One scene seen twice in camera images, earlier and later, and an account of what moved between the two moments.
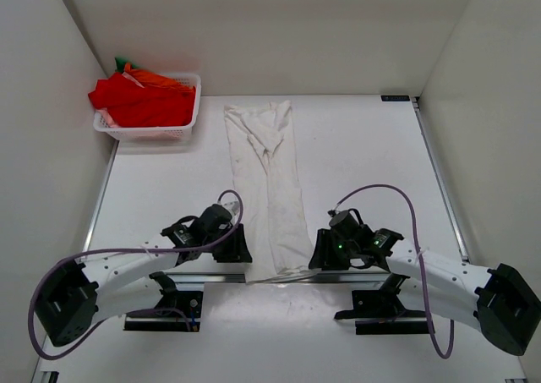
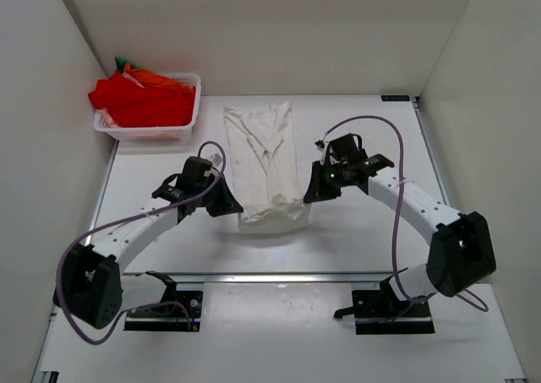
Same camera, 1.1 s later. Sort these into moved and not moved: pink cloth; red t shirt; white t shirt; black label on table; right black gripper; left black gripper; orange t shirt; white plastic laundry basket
Moved: left black gripper; right black gripper; white t shirt
Not moved: red t shirt; white plastic laundry basket; black label on table; pink cloth; orange t shirt
